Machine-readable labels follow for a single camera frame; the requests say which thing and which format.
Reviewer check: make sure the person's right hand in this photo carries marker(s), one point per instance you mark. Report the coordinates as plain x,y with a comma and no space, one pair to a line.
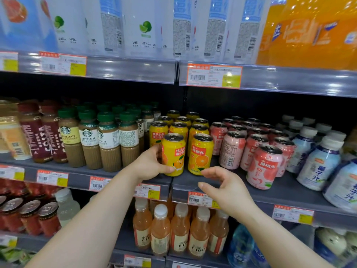
234,192

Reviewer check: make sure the person's left hand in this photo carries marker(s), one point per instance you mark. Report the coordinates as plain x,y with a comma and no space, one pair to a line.
146,166

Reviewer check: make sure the person's left thumb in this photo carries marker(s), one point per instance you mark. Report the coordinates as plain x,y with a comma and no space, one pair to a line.
167,170

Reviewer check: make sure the person's right thumb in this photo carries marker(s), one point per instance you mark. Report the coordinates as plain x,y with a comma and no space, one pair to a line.
209,190

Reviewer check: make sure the yellow orange drink can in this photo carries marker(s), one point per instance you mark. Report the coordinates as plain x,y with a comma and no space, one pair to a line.
175,149

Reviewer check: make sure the person's left forearm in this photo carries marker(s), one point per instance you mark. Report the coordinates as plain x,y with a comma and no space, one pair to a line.
92,220

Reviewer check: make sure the person's right forearm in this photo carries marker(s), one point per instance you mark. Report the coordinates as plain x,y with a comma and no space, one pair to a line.
279,242

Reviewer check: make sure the orange and yellow price tag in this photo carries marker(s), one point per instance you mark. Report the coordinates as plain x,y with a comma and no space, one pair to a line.
98,184
292,214
137,261
62,64
8,61
185,265
52,178
11,173
8,241
199,200
149,192
214,76

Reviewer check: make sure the group of yellow cans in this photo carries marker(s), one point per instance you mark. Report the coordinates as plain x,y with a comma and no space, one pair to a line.
201,153

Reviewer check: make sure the group of peach juice bottles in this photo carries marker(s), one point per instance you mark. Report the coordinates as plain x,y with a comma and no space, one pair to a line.
180,231

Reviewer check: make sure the group of pink peach cans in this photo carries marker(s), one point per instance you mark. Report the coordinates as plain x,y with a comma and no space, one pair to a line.
265,168

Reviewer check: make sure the blue plastic drink bottle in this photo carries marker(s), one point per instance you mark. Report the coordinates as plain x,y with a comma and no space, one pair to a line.
239,248
259,259

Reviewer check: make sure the grey metal shelf board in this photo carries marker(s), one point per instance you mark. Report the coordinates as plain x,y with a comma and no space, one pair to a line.
195,260
290,192
78,175

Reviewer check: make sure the group of green-capped coffee bottles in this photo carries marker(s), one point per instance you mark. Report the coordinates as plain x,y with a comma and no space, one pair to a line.
89,143

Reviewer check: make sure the clear white-capped water bottle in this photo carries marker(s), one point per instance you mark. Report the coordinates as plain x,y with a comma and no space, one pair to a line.
67,209

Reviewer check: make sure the group of white-capped coconut bottles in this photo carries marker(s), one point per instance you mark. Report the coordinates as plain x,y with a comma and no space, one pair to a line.
318,164

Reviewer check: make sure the dark red label drink bottle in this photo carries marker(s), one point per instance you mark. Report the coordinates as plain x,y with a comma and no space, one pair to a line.
35,133
54,136

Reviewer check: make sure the white round-top bottle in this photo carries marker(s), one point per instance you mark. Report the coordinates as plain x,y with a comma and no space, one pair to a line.
332,244
352,242

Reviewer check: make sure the group of red drink cans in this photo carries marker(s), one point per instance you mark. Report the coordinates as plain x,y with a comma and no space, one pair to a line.
29,217

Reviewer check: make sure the row of large white bottles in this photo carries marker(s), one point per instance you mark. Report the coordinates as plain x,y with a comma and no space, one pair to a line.
139,25

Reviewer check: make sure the pale yellow label drink bottle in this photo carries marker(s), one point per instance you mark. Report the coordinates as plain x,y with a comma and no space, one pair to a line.
15,136

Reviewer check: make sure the large orange soda bottle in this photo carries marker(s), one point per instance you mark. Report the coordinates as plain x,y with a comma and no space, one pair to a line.
340,33
290,33

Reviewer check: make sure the green snack packets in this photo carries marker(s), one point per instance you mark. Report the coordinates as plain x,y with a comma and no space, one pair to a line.
12,255

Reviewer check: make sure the grapefruit print blue bottle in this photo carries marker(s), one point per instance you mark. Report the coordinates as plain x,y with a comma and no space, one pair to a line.
16,22

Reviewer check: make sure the clear plastic shelf rail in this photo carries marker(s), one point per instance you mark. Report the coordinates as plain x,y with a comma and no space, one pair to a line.
292,79
125,68

